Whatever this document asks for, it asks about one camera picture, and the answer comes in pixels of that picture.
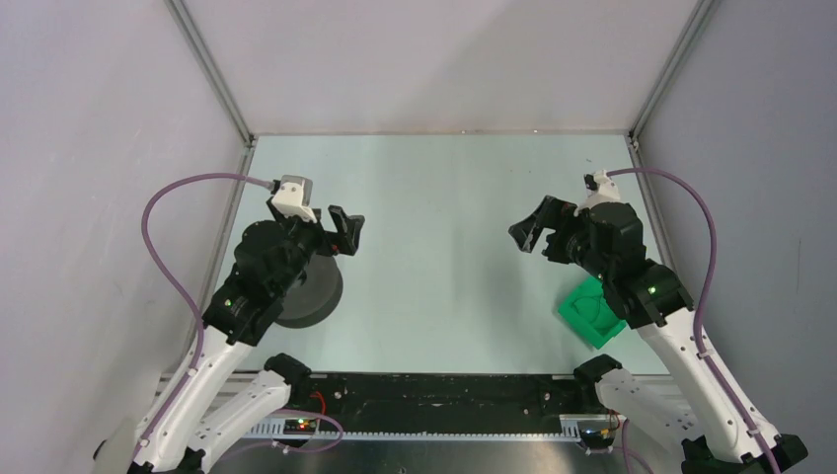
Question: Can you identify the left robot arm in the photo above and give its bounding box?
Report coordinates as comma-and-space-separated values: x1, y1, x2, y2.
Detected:
94, 205, 365, 473

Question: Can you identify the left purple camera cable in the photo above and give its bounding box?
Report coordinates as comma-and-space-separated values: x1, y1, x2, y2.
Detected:
132, 172, 276, 459

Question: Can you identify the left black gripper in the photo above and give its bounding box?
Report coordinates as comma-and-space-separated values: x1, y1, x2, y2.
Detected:
267, 197, 363, 297

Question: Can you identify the right controller board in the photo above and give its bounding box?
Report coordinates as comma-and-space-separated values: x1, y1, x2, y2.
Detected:
577, 429, 616, 455

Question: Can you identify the left controller board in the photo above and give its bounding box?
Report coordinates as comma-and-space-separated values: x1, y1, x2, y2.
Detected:
281, 418, 319, 436

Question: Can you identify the dark grey cable spool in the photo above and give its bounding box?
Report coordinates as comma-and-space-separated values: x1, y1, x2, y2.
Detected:
274, 256, 343, 329

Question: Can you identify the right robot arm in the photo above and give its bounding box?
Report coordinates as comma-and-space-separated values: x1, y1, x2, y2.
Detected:
508, 196, 808, 473

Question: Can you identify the controller board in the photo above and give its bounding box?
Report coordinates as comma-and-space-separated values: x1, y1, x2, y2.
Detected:
281, 418, 319, 436
577, 429, 616, 455

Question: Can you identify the aluminium frame rail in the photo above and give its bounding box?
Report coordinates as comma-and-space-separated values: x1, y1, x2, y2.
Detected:
165, 0, 255, 147

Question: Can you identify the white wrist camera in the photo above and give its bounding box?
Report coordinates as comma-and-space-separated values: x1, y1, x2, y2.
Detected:
573, 170, 622, 216
268, 175, 319, 223

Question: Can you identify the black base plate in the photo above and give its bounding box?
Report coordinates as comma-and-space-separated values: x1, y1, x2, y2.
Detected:
287, 372, 607, 434

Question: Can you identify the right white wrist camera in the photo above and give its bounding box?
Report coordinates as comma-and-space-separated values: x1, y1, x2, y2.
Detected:
573, 170, 622, 216

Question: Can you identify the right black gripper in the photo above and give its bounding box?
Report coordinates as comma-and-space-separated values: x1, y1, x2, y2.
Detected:
509, 195, 613, 282

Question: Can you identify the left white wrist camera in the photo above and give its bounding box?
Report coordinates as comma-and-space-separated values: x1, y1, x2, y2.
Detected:
268, 175, 319, 223

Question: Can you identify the white slotted cable duct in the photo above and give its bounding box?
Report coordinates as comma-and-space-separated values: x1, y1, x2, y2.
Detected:
242, 417, 581, 442

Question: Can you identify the green plastic tray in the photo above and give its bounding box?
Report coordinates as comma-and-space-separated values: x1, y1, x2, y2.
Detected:
557, 277, 627, 350

